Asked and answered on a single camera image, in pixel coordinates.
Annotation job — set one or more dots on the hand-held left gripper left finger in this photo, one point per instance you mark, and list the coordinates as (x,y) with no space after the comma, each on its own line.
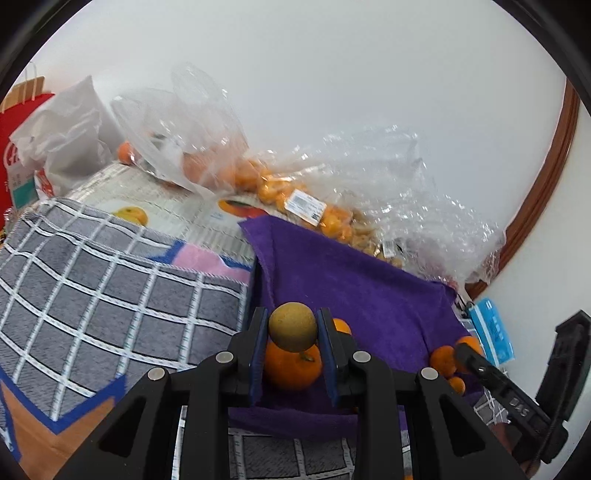
(257,355)

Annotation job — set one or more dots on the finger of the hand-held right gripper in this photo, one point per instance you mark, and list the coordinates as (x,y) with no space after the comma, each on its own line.
(503,390)

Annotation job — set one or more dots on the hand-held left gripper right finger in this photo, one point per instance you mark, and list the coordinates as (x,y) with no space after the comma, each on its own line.
(327,360)

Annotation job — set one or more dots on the round brown longan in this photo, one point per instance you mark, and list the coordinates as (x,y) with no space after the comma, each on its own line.
(293,325)

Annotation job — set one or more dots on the small mandarin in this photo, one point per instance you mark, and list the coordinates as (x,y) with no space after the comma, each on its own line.
(125,153)
(457,385)
(443,360)
(342,326)
(471,344)

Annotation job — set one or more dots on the person's right hand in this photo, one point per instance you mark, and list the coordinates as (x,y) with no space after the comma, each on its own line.
(504,438)

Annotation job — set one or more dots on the large mandarin with green stem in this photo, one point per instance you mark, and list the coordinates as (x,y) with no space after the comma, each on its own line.
(291,371)

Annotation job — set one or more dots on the blue tissue packet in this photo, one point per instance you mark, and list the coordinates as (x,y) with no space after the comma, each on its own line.
(491,327)

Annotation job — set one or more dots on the purple towel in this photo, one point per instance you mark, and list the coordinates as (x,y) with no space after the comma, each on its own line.
(369,286)

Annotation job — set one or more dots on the clear bag of longans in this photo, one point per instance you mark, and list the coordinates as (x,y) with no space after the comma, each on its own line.
(364,235)

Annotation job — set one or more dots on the labelled clear bag of mandarins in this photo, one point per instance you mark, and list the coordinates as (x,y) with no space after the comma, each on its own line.
(302,203)

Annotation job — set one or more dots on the large crumpled clear plastic bag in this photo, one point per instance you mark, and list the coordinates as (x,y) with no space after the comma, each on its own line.
(438,221)

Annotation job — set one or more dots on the grey checked blanket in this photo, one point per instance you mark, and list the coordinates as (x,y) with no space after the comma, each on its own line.
(92,286)

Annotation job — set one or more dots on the white printed cardboard box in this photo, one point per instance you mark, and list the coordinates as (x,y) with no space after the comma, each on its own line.
(161,203)

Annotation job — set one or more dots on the clear plastic bag with oranges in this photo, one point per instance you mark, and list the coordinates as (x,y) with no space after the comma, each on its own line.
(184,124)

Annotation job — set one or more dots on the teal and white box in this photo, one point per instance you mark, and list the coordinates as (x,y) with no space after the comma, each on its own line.
(23,187)

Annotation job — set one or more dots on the white plastic bag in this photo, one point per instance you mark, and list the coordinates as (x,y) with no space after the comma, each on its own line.
(69,134)

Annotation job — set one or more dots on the red paper bag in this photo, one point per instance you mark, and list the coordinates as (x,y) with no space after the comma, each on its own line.
(14,124)

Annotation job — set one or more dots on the brown wooden door frame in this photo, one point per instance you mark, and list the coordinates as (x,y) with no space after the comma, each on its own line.
(549,170)

